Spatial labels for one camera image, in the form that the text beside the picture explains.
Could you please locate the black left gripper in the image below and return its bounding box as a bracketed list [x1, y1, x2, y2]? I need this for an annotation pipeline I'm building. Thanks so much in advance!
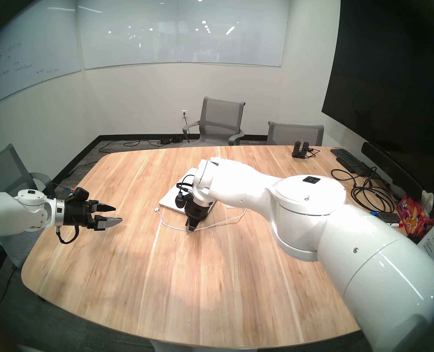
[64, 200, 123, 231]

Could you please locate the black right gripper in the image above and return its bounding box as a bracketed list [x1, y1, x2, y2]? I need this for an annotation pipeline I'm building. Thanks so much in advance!
[185, 195, 212, 232]

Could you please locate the white MagSafe charging cable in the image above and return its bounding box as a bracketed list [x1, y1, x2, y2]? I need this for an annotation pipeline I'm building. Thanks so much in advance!
[154, 207, 247, 231]

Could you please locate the silver MacBook laptop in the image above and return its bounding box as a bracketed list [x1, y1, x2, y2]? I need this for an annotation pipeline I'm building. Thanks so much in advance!
[159, 167, 217, 213]

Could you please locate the black controller charging dock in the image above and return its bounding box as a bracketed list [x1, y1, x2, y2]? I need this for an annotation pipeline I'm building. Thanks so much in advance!
[292, 140, 310, 158]

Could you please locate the dark grey mesh office chair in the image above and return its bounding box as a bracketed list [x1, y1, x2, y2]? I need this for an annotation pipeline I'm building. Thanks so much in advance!
[0, 143, 56, 270]

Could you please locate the grey mesh chair with armrests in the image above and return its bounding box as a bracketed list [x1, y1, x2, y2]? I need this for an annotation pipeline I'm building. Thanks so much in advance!
[182, 97, 246, 146]

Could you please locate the grey mesh chair backrest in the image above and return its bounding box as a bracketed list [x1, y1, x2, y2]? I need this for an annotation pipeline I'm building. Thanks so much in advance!
[268, 121, 324, 146]

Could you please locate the black keyboard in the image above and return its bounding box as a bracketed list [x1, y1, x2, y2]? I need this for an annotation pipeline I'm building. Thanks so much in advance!
[330, 148, 368, 174]

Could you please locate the glass whiteboard with blue writing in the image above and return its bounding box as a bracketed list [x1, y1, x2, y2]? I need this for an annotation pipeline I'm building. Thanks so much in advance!
[0, 0, 82, 111]

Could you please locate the wide glass whiteboard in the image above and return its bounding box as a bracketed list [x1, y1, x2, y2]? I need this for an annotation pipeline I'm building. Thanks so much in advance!
[77, 0, 290, 70]

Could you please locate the black video sound bar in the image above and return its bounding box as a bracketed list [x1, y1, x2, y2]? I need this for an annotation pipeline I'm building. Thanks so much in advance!
[361, 142, 423, 201]

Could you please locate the colourful snack bag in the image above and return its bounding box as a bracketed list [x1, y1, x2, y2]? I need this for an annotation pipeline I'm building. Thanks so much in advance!
[397, 194, 434, 235]

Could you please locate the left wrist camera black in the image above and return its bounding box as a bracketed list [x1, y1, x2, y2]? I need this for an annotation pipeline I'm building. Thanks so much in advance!
[67, 187, 89, 201]

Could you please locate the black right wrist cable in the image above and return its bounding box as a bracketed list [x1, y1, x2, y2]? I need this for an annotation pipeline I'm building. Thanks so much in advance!
[177, 175, 195, 198]

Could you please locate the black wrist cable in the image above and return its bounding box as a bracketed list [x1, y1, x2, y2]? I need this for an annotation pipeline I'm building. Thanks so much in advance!
[177, 175, 195, 198]
[56, 225, 80, 244]

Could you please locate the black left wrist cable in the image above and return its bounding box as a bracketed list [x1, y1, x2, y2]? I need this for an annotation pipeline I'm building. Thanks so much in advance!
[56, 225, 80, 244]

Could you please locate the thin black floor cable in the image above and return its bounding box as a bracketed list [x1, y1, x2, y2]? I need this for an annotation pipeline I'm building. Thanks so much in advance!
[99, 139, 159, 154]

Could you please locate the thin black keyboard cable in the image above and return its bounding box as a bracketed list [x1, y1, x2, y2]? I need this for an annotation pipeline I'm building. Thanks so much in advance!
[331, 168, 368, 181]

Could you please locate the thick black cable tangle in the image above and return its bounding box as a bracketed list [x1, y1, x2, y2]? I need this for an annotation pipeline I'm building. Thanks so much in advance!
[351, 167, 395, 213]

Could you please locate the large black wall screen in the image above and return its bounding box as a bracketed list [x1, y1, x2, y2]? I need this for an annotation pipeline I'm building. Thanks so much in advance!
[322, 0, 434, 209]

